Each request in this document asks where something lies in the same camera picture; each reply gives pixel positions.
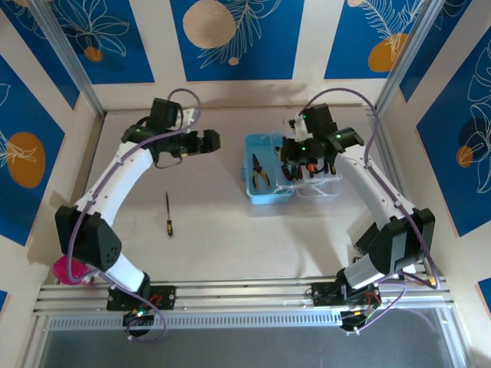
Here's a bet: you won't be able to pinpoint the yellow black handled pliers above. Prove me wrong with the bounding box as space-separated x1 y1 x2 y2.
251 153 272 191

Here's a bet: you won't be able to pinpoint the blue tool box clear lid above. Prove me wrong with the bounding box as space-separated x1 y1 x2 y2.
239 132 343 206

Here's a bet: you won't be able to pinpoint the black controller board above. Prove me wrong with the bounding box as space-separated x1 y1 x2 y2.
340 305 379 337
122 306 157 328

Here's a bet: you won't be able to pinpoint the pink plastic cup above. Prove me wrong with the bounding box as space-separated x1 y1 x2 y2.
51 256 95 288

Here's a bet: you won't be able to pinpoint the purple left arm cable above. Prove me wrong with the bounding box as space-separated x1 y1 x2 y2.
65 87 203 343

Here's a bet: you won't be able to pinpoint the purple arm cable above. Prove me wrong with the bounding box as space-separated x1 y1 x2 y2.
65 87 203 343
305 87 442 338

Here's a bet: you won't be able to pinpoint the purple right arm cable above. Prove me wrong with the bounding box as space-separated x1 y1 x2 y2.
305 87 442 338

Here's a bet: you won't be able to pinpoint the aluminium side rail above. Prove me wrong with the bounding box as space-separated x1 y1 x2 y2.
366 106 429 275

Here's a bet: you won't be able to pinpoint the aluminium corner post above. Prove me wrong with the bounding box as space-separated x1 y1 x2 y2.
373 0 443 116
26 0 107 118

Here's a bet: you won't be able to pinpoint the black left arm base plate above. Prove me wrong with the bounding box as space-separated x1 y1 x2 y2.
106 285 178 312

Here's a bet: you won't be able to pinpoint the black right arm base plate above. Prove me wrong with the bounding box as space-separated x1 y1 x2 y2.
311 281 383 308

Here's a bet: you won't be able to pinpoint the aluminium front rail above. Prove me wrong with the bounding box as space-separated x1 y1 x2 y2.
32 276 456 317

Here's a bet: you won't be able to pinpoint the grey slotted cable duct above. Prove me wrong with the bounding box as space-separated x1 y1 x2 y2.
48 310 344 331

